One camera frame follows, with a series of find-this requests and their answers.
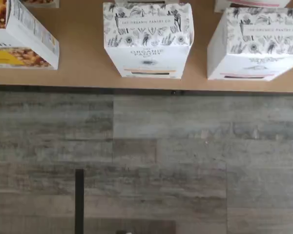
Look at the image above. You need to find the white box yellow strip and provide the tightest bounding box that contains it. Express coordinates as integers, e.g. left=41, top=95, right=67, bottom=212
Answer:
left=103, top=1, right=194, bottom=80

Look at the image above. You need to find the white floral organic pantry box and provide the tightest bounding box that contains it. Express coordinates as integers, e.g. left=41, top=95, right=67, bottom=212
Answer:
left=214, top=0, right=292, bottom=13
left=114, top=0, right=167, bottom=4

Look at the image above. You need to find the white yellow purely elizabeth box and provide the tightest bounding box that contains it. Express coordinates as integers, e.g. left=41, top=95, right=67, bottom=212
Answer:
left=0, top=0, right=60, bottom=71

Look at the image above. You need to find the white box pink strip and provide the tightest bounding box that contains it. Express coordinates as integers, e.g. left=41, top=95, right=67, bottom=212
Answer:
left=207, top=7, right=293, bottom=82

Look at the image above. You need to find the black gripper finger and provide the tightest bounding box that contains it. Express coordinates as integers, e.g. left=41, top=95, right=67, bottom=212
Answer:
left=75, top=169, right=85, bottom=234

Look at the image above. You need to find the black metal shelf rack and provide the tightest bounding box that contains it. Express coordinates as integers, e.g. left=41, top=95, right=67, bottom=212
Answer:
left=0, top=84, right=293, bottom=96

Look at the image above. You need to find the wooden shelf board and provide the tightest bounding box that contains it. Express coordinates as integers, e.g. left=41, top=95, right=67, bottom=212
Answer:
left=0, top=0, right=293, bottom=92

